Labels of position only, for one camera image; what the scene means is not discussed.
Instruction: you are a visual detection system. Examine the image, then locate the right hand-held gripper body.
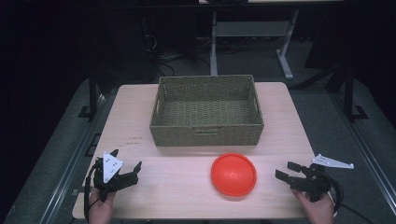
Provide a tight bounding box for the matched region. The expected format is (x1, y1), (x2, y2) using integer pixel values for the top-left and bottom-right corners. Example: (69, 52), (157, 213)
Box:
(290, 153), (355, 203)

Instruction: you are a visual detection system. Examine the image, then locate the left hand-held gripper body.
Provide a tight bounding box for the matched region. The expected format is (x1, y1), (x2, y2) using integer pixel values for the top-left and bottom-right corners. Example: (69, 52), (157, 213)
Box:
(92, 151), (139, 202)

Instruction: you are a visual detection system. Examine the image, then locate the person's right hand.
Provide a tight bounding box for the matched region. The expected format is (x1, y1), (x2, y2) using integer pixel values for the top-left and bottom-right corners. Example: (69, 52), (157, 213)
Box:
(291, 189), (336, 224)

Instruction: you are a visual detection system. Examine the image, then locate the person's left hand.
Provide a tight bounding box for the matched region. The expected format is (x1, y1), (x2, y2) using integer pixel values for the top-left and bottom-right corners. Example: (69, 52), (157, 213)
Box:
(88, 188), (117, 224)

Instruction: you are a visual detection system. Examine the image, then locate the orange plastic bowl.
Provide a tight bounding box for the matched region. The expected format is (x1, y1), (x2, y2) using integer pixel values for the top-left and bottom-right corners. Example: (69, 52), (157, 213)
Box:
(210, 152), (258, 198)

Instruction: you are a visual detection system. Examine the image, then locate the black metal stand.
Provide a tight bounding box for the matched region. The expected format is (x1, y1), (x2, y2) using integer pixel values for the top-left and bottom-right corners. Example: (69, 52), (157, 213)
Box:
(343, 66), (369, 123)
(78, 66), (101, 121)

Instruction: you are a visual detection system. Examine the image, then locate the green woven basket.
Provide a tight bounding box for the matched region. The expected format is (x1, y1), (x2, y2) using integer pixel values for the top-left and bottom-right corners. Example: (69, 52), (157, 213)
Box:
(148, 74), (265, 147)

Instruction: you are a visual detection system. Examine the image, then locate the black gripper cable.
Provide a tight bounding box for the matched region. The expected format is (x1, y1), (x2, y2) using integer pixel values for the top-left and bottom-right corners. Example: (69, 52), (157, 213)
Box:
(82, 163), (101, 220)
(323, 172), (376, 224)

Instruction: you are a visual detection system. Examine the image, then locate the aluminium floor rail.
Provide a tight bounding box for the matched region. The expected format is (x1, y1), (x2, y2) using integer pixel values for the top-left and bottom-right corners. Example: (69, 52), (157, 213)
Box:
(38, 92), (118, 224)
(329, 91), (396, 217)

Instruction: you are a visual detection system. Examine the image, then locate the bundle of floor cables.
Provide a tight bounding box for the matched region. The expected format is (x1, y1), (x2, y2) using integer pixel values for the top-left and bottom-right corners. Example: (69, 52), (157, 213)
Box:
(141, 34), (216, 77)

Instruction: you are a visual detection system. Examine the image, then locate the grey metal desk frame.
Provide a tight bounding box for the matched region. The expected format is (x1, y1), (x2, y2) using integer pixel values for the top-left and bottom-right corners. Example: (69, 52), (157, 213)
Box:
(209, 9), (301, 80)

